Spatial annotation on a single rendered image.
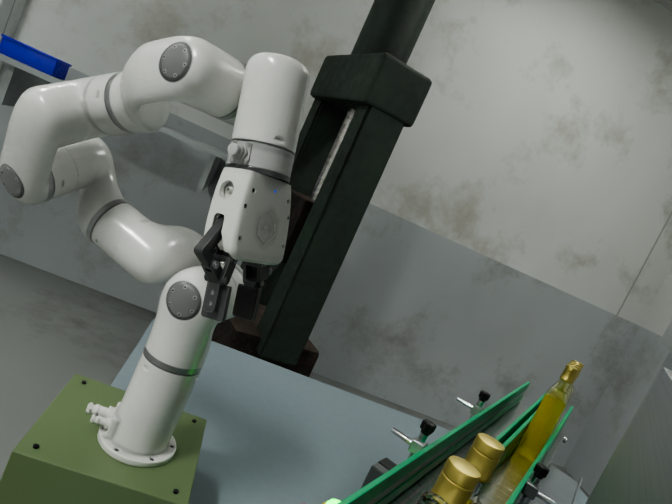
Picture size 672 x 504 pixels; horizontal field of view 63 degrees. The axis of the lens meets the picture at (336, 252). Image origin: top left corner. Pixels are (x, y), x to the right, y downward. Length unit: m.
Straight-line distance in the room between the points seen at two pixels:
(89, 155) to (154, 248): 0.18
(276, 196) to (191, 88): 0.15
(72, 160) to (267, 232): 0.40
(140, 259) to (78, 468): 0.31
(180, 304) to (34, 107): 0.32
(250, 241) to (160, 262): 0.29
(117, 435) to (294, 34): 3.23
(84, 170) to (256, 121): 0.39
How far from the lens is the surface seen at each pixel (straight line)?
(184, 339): 0.85
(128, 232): 0.90
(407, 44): 3.10
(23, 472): 0.93
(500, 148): 4.14
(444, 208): 4.02
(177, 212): 3.85
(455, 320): 4.22
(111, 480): 0.91
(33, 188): 0.90
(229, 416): 1.37
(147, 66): 0.69
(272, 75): 0.63
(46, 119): 0.82
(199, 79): 0.64
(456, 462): 0.57
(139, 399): 0.91
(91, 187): 0.97
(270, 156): 0.61
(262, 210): 0.62
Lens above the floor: 1.36
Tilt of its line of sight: 7 degrees down
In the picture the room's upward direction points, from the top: 25 degrees clockwise
